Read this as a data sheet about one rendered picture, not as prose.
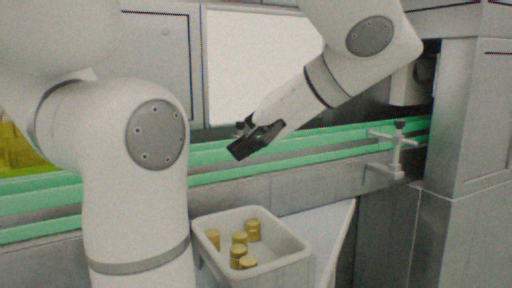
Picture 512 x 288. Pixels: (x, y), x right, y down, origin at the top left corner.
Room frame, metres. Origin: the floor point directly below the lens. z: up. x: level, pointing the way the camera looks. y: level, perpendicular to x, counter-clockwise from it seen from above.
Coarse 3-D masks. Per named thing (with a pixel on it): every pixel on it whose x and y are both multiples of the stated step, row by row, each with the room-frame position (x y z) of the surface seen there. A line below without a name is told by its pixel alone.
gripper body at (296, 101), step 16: (304, 64) 0.46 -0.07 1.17; (288, 80) 0.51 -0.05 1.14; (304, 80) 0.44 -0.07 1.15; (272, 96) 0.49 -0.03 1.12; (288, 96) 0.43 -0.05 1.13; (304, 96) 0.42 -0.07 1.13; (256, 112) 0.47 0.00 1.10; (272, 112) 0.44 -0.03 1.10; (288, 112) 0.43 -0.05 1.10; (304, 112) 0.43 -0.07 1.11; (288, 128) 0.44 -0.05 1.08
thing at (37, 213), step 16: (32, 192) 0.48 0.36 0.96; (48, 192) 0.49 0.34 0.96; (64, 192) 0.50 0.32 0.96; (80, 192) 0.52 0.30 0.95; (0, 208) 0.46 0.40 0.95; (16, 208) 0.47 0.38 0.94; (32, 208) 0.48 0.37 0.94; (48, 208) 0.49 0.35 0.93; (64, 208) 0.50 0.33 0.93; (80, 208) 0.52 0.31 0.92; (0, 224) 0.46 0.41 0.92; (16, 224) 0.47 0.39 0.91; (32, 224) 0.48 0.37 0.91; (48, 224) 0.49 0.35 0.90; (64, 224) 0.50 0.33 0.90; (80, 224) 0.51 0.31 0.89; (0, 240) 0.46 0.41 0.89; (16, 240) 0.47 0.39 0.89
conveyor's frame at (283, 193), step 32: (352, 160) 0.94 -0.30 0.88; (384, 160) 1.00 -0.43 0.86; (416, 160) 1.08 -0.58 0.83; (192, 192) 0.69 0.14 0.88; (224, 192) 0.73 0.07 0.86; (256, 192) 0.77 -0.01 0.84; (288, 192) 0.82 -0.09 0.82; (320, 192) 0.87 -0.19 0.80; (352, 192) 0.94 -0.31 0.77; (0, 256) 0.44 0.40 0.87; (32, 256) 0.46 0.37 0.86; (64, 256) 0.48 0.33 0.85
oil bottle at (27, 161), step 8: (8, 120) 0.56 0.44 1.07; (8, 128) 0.56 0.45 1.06; (16, 128) 0.57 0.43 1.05; (8, 136) 0.56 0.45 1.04; (16, 136) 0.57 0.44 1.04; (8, 144) 0.56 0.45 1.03; (16, 144) 0.57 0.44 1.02; (24, 144) 0.57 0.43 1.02; (8, 152) 0.56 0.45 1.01; (16, 152) 0.56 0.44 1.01; (24, 152) 0.57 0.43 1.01; (32, 152) 0.58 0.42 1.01; (8, 160) 0.56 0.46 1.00; (16, 160) 0.56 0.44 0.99; (24, 160) 0.57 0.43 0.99; (32, 160) 0.58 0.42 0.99; (40, 160) 0.58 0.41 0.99; (16, 168) 0.56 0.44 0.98; (24, 168) 0.57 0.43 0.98; (32, 168) 0.57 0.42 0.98; (40, 168) 0.58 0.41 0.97; (16, 176) 0.56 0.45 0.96
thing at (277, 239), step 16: (240, 208) 0.68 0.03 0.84; (256, 208) 0.69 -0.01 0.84; (192, 224) 0.61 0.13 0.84; (208, 224) 0.64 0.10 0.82; (224, 224) 0.66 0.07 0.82; (240, 224) 0.67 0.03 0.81; (272, 224) 0.63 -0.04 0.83; (208, 240) 0.55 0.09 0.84; (224, 240) 0.65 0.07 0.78; (272, 240) 0.62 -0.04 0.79; (288, 240) 0.58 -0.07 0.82; (304, 240) 0.55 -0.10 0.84; (224, 256) 0.60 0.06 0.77; (256, 256) 0.60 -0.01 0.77; (272, 256) 0.60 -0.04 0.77; (288, 256) 0.49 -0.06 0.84; (304, 256) 0.50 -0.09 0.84; (224, 272) 0.46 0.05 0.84; (240, 272) 0.45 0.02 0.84; (256, 272) 0.45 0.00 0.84
